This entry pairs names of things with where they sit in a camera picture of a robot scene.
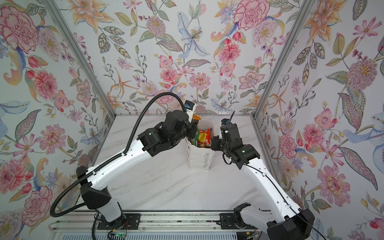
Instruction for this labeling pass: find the small orange snack packet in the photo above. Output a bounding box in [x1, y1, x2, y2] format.
[191, 114, 201, 126]

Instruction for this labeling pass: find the green Fox's candy bag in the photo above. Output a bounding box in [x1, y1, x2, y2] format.
[193, 130, 200, 147]

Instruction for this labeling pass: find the red yellow snack packet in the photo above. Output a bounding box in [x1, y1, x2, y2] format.
[197, 129, 211, 149]

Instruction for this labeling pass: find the white paper bag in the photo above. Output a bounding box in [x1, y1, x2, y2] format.
[185, 120, 216, 172]

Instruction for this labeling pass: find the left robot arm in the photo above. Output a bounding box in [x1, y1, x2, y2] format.
[80, 110, 196, 225]

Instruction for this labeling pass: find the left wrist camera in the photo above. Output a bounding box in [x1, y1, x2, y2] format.
[184, 100, 196, 123]

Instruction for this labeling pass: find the black corrugated cable conduit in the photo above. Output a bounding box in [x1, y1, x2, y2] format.
[49, 91, 187, 218]

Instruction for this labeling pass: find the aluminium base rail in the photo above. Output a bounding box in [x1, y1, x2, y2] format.
[47, 209, 307, 235]

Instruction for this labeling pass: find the right aluminium frame post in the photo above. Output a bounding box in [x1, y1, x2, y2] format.
[253, 1, 314, 120]

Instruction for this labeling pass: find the aluminium frame post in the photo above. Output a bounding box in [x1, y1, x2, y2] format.
[42, 0, 117, 120]
[253, 1, 314, 120]

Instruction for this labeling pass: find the left aluminium frame post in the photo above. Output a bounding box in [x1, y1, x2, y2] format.
[42, 0, 117, 120]

